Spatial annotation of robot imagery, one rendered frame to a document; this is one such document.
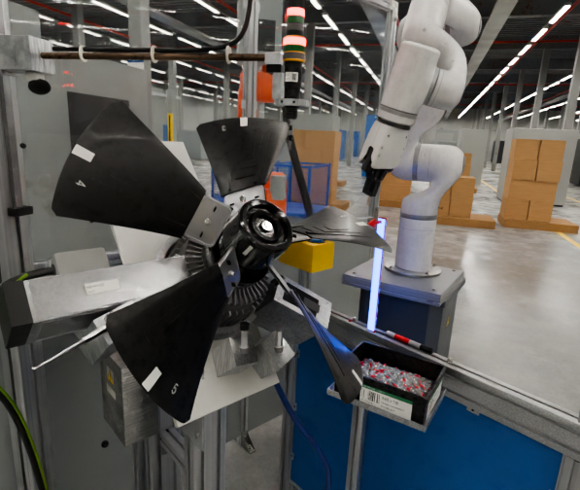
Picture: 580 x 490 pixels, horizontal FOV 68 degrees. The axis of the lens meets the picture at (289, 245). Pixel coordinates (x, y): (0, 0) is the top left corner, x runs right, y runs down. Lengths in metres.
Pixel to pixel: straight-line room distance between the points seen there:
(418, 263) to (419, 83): 0.69
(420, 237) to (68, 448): 1.36
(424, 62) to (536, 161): 8.01
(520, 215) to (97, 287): 8.53
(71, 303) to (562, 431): 0.98
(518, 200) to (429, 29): 7.95
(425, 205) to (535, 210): 7.64
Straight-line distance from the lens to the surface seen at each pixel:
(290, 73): 0.89
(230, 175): 0.96
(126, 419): 1.20
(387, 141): 0.98
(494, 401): 1.14
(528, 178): 8.92
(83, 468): 1.81
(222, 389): 0.97
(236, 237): 0.79
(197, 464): 1.14
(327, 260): 1.37
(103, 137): 0.83
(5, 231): 1.25
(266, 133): 1.03
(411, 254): 1.47
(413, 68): 0.96
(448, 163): 1.43
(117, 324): 0.63
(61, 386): 1.62
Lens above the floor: 1.38
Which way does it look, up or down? 14 degrees down
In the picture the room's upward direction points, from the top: 3 degrees clockwise
